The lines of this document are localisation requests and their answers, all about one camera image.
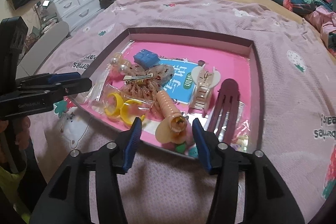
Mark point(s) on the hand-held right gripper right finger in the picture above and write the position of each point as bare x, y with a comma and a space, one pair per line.
202, 146

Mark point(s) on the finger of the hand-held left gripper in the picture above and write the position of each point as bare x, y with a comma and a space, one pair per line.
78, 86
63, 77

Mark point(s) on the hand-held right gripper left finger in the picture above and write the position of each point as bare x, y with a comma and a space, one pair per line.
132, 146

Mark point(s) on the yellow hoop earrings packet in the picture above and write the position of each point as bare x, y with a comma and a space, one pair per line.
115, 104

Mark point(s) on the pearl earrings packet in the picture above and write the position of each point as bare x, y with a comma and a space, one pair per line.
118, 64

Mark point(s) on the peach hair claw clip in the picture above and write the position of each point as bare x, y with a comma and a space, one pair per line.
168, 108

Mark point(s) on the maroon hair clip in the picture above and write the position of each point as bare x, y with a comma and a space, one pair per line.
227, 98

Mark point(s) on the white hair claw clip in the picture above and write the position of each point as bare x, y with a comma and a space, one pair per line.
203, 87

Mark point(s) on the blue square hair clip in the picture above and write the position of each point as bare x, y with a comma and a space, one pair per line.
145, 58

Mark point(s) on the cardboard box with pink bottom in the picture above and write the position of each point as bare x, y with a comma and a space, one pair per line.
223, 66

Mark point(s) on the person's left hand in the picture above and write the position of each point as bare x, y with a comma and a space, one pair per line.
23, 134

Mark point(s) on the grey curved bed footboard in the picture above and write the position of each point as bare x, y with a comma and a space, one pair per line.
44, 48

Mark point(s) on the glitter bow hair clip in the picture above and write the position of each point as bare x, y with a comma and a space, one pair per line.
147, 90

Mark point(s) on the person's dark pants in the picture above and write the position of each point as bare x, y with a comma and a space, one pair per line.
34, 174

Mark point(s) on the white drawer cabinet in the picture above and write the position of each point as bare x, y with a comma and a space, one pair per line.
76, 3

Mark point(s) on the small lit phone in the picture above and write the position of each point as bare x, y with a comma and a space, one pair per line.
45, 3

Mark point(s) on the pink printed blanket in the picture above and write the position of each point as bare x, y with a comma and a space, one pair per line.
183, 11

